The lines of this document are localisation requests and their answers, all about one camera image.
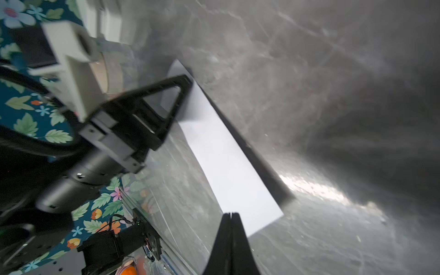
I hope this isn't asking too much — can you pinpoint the white rectangular box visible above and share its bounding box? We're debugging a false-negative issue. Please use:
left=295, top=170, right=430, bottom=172
left=76, top=0, right=122, bottom=43

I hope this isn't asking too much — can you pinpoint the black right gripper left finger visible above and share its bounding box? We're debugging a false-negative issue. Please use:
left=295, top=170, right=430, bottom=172
left=203, top=213, right=232, bottom=275

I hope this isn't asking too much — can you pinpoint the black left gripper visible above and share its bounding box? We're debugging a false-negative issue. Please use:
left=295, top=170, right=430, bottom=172
left=79, top=74, right=193, bottom=173

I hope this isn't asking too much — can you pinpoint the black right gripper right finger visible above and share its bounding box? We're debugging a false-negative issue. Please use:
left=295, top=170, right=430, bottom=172
left=231, top=213, right=261, bottom=275

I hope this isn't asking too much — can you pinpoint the beige round clock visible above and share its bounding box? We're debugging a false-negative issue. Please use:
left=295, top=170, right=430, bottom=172
left=89, top=52, right=125, bottom=98

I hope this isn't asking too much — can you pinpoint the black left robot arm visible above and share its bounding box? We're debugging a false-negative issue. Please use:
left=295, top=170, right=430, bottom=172
left=1, top=67, right=193, bottom=275

